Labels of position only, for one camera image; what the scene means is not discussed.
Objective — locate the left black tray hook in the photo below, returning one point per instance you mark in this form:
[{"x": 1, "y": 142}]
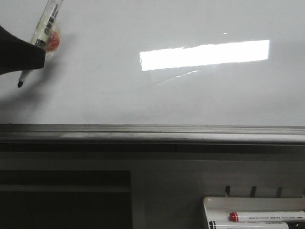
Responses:
[{"x": 227, "y": 191}]

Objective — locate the white marker red cap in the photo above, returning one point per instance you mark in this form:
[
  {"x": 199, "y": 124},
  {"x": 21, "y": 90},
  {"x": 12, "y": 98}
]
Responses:
[{"x": 267, "y": 216}]

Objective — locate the right black tray hook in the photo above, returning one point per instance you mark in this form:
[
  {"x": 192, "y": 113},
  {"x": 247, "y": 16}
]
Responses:
[{"x": 279, "y": 192}]

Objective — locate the middle black tray hook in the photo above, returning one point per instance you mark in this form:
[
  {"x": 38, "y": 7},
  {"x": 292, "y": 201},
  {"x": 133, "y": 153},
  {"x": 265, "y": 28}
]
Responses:
[{"x": 253, "y": 191}]

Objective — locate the white marker black cap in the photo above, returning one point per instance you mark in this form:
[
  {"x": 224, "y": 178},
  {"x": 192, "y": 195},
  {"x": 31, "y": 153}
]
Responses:
[{"x": 247, "y": 225}]

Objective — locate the white plastic marker tray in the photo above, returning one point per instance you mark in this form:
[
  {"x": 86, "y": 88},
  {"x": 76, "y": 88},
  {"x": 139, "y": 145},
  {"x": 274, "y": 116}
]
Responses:
[{"x": 218, "y": 208}]

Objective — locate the white black whiteboard marker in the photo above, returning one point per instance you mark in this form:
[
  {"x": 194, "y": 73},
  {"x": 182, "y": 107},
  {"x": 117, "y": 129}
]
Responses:
[{"x": 46, "y": 35}]

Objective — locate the white whiteboard panel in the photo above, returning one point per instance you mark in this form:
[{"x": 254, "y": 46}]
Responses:
[{"x": 180, "y": 62}]

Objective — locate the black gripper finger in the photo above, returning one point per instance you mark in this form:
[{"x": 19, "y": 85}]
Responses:
[{"x": 18, "y": 55}]

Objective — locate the grey aluminium marker ledge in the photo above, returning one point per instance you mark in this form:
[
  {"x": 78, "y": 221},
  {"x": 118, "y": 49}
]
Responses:
[{"x": 160, "y": 134}]

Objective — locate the black tray hook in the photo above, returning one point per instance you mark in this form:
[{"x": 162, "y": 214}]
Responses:
[
  {"x": 279, "y": 192},
  {"x": 227, "y": 191},
  {"x": 253, "y": 191}
]

